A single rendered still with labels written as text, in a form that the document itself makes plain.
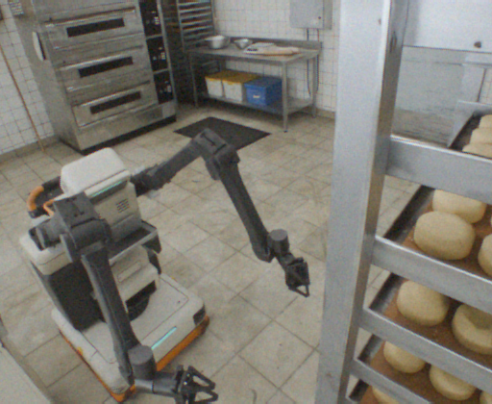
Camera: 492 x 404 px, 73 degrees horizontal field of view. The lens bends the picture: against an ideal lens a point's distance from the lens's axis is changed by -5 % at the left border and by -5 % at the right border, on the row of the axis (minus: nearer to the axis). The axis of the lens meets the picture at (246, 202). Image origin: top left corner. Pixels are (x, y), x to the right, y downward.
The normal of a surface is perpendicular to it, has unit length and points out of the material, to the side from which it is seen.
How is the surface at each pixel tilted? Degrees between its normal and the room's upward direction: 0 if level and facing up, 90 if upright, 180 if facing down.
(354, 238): 90
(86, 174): 42
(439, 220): 0
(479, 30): 90
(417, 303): 0
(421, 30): 90
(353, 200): 90
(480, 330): 0
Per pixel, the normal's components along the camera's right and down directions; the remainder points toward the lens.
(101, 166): 0.46, -0.41
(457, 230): -0.08, -0.83
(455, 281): -0.65, 0.46
